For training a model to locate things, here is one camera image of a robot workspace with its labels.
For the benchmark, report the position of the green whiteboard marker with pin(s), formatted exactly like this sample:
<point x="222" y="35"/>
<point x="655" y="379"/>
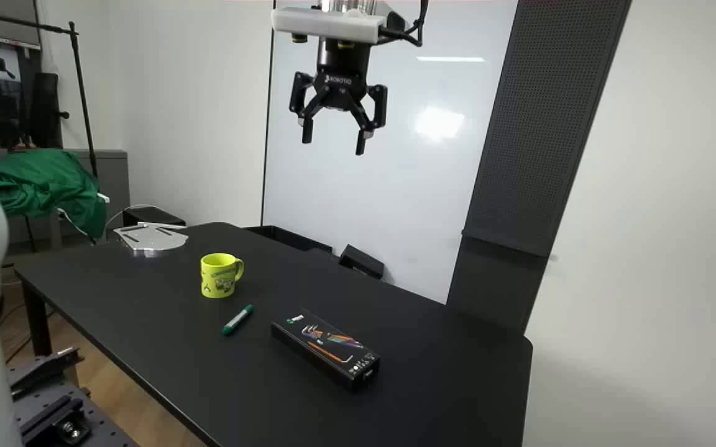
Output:
<point x="237" y="320"/>

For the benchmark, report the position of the black table leg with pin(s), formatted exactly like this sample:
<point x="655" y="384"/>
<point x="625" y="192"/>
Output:
<point x="37" y="319"/>

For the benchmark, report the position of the white whiteboard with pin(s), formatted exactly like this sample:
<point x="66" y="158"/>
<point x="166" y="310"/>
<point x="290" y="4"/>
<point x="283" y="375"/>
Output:
<point x="390" y="164"/>

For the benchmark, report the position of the black case behind papers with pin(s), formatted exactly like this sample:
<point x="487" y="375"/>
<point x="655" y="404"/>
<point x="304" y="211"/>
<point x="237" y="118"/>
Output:
<point x="150" y="214"/>

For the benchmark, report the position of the grey cabinet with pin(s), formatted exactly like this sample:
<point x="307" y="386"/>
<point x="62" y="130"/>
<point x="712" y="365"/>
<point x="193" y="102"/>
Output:
<point x="112" y="178"/>

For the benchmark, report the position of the green cloth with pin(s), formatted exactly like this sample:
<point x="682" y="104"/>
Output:
<point x="37" y="189"/>

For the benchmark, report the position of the small black box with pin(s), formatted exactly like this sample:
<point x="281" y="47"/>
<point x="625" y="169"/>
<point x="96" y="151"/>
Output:
<point x="360" y="261"/>

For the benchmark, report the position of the black stand pole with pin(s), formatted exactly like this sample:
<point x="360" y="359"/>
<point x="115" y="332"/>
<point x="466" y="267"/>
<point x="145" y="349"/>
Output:
<point x="83" y="107"/>

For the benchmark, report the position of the dark grey pillar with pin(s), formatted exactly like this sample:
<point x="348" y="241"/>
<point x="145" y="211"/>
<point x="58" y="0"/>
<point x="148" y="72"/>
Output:
<point x="533" y="164"/>

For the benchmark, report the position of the yellow mug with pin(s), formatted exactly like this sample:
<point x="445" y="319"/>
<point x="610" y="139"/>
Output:
<point x="220" y="276"/>

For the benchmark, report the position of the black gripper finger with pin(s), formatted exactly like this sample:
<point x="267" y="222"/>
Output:
<point x="304" y="102"/>
<point x="370" y="114"/>

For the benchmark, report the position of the black hex key set box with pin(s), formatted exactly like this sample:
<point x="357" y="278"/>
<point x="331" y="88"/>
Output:
<point x="323" y="349"/>

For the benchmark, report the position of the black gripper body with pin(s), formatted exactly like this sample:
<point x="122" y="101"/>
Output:
<point x="345" y="71"/>

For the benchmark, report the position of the metal perforated base plate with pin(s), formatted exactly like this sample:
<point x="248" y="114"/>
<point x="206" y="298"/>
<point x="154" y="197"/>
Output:
<point x="61" y="406"/>

